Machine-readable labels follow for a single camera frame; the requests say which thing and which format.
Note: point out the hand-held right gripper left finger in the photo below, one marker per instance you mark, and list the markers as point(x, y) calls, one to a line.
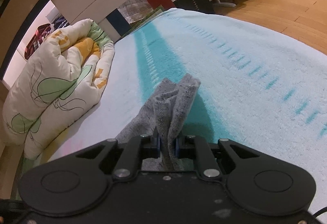
point(158, 146)

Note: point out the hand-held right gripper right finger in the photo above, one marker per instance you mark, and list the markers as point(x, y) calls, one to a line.
point(176, 147)

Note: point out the grey pants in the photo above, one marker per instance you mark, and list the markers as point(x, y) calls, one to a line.
point(166, 111)

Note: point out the light blue printed blanket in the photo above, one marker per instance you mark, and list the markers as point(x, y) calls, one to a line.
point(230, 68)

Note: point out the cream floral folded quilt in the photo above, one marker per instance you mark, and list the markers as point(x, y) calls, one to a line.
point(51, 80)

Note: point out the green mat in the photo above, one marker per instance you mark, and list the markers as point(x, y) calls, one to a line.
point(147, 18)

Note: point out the dark box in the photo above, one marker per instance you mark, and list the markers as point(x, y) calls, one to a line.
point(195, 0)

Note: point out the striped cloth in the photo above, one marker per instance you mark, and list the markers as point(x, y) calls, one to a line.
point(61, 23)

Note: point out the dark red plaid clothing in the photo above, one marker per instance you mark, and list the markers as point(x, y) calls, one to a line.
point(37, 40)

